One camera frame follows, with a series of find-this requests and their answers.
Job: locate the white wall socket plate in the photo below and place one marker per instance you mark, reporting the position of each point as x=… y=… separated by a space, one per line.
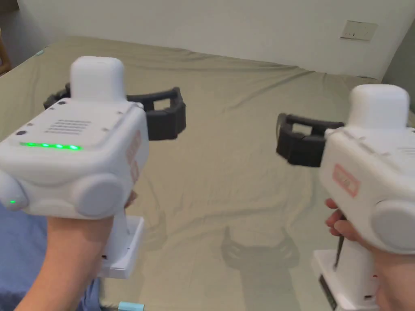
x=358 y=30

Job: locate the person's right hand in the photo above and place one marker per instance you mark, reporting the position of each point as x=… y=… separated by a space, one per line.
x=389 y=269

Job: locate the person's right forearm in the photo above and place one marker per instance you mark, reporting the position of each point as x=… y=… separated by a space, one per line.
x=398 y=299

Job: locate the person's left hand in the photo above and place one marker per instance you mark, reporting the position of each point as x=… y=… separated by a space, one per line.
x=77 y=239

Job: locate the small teal tag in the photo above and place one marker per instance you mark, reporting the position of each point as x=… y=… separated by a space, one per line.
x=39 y=52
x=131 y=306

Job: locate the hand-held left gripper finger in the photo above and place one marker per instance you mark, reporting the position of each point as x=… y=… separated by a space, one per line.
x=168 y=120

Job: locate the bed with beige sheet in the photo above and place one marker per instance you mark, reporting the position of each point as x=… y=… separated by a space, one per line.
x=227 y=181

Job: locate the person's left forearm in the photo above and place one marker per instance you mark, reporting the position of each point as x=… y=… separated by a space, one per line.
x=48 y=285

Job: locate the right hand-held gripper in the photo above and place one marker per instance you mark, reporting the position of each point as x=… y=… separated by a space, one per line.
x=373 y=168

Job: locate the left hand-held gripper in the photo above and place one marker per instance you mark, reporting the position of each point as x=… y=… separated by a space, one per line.
x=65 y=168

